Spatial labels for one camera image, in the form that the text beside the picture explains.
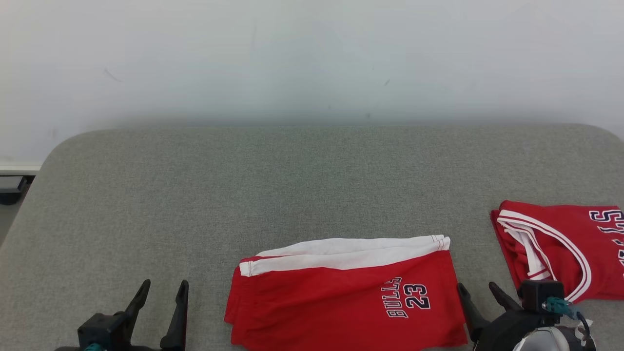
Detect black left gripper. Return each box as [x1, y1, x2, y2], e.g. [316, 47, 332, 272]
[54, 279, 190, 351]

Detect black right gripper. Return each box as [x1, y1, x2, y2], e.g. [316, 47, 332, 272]
[457, 281, 560, 351]

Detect red jersey with white sleeves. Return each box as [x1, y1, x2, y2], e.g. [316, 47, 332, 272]
[490, 200, 624, 303]

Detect red shorts with white stripe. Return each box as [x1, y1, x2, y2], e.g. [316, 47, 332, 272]
[224, 235, 468, 351]

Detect grey wheeled cart base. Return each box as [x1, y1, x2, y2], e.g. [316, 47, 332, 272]
[0, 175, 29, 205]

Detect teal right camera connector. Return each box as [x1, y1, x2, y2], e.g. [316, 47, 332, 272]
[543, 296, 581, 318]

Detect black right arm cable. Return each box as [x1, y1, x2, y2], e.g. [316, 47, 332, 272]
[575, 312, 593, 342]

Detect white wall baseboard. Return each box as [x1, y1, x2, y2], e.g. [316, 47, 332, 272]
[0, 163, 43, 175]

